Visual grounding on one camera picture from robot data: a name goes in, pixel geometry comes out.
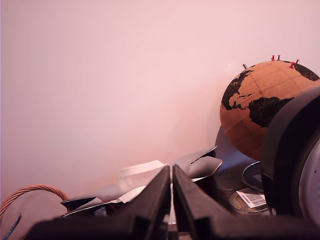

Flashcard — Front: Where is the large black rice cooker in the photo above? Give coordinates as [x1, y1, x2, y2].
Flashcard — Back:
[260, 86, 320, 222]

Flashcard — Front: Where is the pale silver foil bag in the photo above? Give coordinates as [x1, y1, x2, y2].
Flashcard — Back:
[95, 159, 167, 204]

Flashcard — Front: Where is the round dark tin lid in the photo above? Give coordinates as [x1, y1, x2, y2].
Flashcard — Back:
[214, 172, 245, 192]

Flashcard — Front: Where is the round jar lid with barcode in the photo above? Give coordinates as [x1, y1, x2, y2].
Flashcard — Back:
[228, 187, 270, 216]

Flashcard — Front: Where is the dark silver foil bag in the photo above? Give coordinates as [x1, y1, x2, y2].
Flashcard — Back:
[59, 196, 126, 218]

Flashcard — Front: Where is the cork globe with black continents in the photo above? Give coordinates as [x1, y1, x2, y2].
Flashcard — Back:
[219, 60, 320, 161]

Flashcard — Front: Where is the wicker basket handle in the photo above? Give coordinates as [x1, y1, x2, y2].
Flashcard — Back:
[0, 184, 69, 222]

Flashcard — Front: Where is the blue strap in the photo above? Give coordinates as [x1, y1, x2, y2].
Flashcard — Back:
[1, 213, 22, 240]

